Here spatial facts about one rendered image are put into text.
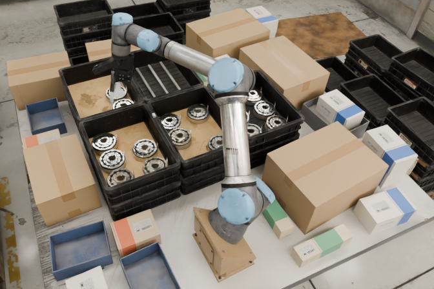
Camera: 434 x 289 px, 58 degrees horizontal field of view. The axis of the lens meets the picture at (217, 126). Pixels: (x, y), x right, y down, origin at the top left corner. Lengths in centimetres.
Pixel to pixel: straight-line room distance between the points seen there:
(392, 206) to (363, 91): 134
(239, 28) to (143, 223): 131
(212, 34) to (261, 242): 122
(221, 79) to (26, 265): 166
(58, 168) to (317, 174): 103
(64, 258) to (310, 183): 97
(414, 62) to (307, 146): 168
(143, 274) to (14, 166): 164
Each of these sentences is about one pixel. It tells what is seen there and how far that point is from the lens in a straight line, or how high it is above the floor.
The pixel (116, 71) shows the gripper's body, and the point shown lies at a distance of 162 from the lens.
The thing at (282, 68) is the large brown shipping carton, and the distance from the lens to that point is 208.
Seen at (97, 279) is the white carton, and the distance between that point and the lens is 148.
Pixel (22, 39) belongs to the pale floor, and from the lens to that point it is 420.
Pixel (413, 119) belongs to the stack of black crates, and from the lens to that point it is 270.
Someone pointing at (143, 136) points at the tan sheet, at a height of 83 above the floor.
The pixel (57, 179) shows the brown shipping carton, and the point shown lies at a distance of 166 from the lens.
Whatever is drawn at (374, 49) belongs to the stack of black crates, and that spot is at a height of 38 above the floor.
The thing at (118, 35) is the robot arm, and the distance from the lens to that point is 155.
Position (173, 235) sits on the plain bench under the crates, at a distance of 162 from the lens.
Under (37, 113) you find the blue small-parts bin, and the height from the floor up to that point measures 70.
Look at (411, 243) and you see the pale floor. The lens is 273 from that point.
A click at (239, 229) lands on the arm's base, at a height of 88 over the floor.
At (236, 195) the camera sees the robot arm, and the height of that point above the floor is 110.
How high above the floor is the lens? 211
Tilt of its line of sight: 45 degrees down
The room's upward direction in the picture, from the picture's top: 4 degrees clockwise
